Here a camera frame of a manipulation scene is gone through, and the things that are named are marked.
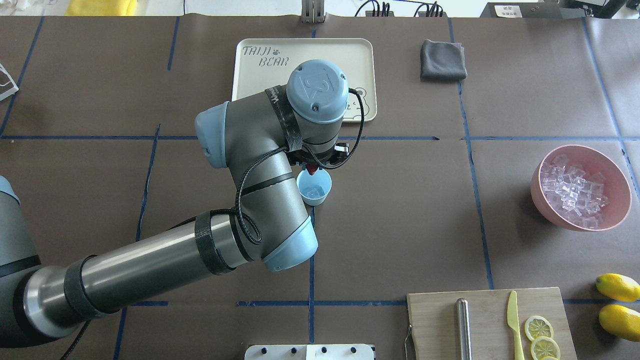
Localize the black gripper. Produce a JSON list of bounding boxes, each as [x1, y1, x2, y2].
[[289, 142, 351, 170]]

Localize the red strawberry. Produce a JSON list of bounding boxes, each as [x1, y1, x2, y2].
[[305, 163, 319, 176]]

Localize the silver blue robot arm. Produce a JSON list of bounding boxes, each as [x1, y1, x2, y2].
[[1, 59, 356, 348]]

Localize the light blue plastic cup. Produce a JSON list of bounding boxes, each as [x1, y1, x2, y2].
[[295, 168, 333, 207]]

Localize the pink bowl of ice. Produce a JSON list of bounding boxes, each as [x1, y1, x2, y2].
[[530, 145, 633, 231]]

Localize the cream bear serving tray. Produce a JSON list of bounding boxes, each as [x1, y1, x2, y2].
[[231, 38, 378, 123]]

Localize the grey folded cloth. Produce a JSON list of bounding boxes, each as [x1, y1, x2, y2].
[[420, 39, 468, 81]]

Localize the wooden cutting board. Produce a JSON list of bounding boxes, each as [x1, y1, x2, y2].
[[406, 287, 578, 360]]

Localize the black power strip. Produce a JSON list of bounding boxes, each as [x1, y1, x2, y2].
[[479, 0, 588, 19]]

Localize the yellow plastic knife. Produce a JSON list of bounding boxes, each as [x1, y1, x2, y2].
[[506, 291, 525, 360]]

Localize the lemon slices row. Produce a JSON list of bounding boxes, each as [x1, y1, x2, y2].
[[523, 316, 562, 360]]

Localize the yellow lemon near board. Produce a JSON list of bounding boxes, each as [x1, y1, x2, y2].
[[595, 273, 640, 303]]

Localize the yellow lemon far one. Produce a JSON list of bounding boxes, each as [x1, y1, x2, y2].
[[598, 304, 640, 342]]

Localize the aluminium frame post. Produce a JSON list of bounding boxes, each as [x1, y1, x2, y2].
[[301, 0, 326, 24]]

